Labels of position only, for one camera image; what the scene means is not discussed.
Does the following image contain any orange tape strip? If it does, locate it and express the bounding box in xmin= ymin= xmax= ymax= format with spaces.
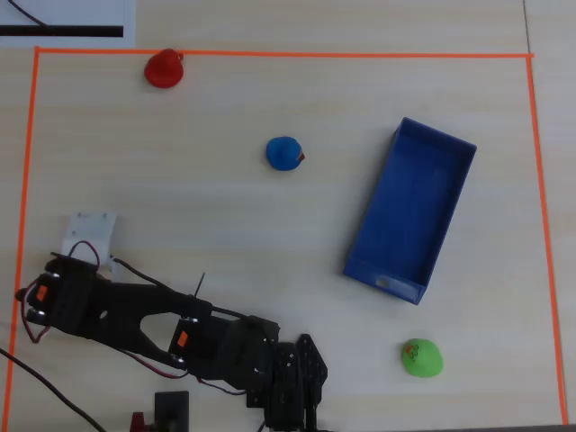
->
xmin=34 ymin=46 xmax=536 ymax=60
xmin=525 ymin=55 xmax=568 ymax=427
xmin=4 ymin=46 xmax=42 ymax=423

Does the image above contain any red rubber duck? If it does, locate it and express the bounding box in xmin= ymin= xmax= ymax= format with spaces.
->
xmin=143 ymin=48 xmax=185 ymax=90

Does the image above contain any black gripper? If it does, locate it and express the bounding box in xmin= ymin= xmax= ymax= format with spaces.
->
xmin=49 ymin=251 xmax=114 ymax=289

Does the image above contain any green rubber duck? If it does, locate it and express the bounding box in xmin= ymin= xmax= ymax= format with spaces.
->
xmin=400 ymin=337 xmax=445 ymax=379

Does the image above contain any paper with black print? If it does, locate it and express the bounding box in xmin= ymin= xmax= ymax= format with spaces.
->
xmin=0 ymin=0 xmax=137 ymax=48

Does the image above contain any blue rubber duck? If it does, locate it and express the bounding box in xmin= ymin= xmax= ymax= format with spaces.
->
xmin=265 ymin=136 xmax=307 ymax=173

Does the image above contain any thin black cable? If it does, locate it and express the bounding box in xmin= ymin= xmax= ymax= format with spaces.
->
xmin=7 ymin=0 xmax=49 ymax=29

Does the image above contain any blue plastic box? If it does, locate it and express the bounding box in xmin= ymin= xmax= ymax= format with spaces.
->
xmin=342 ymin=116 xmax=478 ymax=307

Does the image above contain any thick black cable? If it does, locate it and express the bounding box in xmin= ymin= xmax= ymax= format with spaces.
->
xmin=0 ymin=346 xmax=108 ymax=432

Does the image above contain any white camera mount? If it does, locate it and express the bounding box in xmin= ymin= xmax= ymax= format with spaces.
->
xmin=61 ymin=211 xmax=122 ymax=276

